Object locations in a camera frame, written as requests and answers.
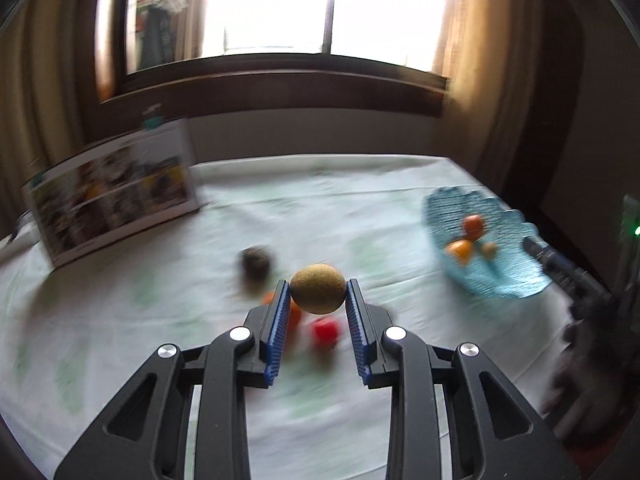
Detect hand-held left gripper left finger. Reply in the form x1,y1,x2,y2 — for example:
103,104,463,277
54,280,292,480

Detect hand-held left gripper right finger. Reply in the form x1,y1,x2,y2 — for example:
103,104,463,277
346,278,583,480

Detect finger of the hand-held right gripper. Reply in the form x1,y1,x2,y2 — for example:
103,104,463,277
523,236,612,312

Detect orange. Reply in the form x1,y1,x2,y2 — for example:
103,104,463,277
462,214,487,239
262,290,304,334
445,239,475,266

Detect red tomato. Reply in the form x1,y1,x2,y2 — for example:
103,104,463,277
310,316,343,351

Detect light blue plastic lattice basket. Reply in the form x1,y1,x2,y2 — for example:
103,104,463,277
421,186,554,301

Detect dark wrinkled passion fruit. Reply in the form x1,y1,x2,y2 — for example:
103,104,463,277
238,244,276,281

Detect beige curtain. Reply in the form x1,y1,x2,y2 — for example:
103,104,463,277
432,0,548,198
0,0,132,241

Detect dark wooden framed window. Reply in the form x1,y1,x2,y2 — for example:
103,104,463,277
100,0,453,121

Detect green binder clip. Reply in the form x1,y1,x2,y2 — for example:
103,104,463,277
141,105,165,131

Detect hanging dark clothes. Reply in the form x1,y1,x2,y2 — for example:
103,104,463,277
137,0,187,70

